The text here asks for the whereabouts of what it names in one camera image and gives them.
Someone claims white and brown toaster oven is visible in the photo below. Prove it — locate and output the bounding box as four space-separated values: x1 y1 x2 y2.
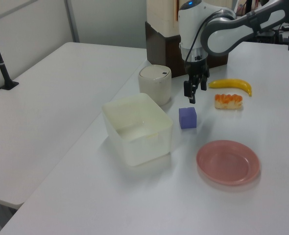
144 0 230 79

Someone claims black camera pole with clamp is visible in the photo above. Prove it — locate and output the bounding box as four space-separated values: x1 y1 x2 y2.
0 18 20 90

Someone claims purple foam cube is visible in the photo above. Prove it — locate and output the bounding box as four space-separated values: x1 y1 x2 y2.
178 106 198 130

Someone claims small beige lidded bin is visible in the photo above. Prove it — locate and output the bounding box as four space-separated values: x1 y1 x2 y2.
138 64 172 107

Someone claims toy bread loaf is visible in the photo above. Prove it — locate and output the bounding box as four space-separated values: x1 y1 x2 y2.
214 93 244 110

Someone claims yellow toy banana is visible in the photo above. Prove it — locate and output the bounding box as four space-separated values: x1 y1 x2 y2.
208 78 253 97

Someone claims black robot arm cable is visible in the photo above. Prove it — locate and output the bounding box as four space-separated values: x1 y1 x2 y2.
185 11 218 62

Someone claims cream plastic storage box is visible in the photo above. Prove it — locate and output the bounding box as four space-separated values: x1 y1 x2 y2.
101 93 174 167

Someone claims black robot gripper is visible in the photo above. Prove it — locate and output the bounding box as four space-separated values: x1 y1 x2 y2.
183 58 211 104

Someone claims pink plastic plate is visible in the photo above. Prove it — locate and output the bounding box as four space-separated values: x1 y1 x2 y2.
195 140 261 186

